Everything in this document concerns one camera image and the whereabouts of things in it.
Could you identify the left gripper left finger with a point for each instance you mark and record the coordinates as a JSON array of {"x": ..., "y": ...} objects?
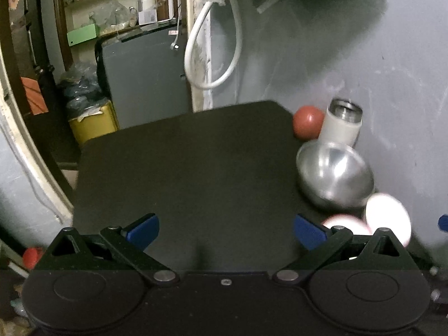
[{"x": 128, "y": 244}]

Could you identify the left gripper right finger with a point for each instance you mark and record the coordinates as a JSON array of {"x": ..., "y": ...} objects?
[{"x": 322, "y": 245}]

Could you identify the white bowl red rim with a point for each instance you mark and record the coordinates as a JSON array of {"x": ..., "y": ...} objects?
[
  {"x": 385, "y": 211},
  {"x": 354, "y": 224}
]

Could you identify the deep steel bowl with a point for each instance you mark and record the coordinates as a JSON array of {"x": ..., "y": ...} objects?
[{"x": 333, "y": 175}]

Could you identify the white steel thermos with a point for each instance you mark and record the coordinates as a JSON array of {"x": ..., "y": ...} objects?
[{"x": 342, "y": 122}]

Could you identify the red ball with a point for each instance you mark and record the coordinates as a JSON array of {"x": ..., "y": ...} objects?
[{"x": 307, "y": 122}]

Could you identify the yellow bin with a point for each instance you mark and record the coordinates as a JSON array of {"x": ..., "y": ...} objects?
[{"x": 96, "y": 121}]

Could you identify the orange crate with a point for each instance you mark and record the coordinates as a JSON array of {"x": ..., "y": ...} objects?
[{"x": 34, "y": 96}]

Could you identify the dark grey cabinet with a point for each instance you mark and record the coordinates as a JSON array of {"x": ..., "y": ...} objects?
[{"x": 142, "y": 72}]

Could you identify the green box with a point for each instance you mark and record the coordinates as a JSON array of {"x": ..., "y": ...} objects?
[{"x": 82, "y": 35}]

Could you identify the wooden shelf unit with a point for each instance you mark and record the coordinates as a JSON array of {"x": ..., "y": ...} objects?
[{"x": 112, "y": 0}]

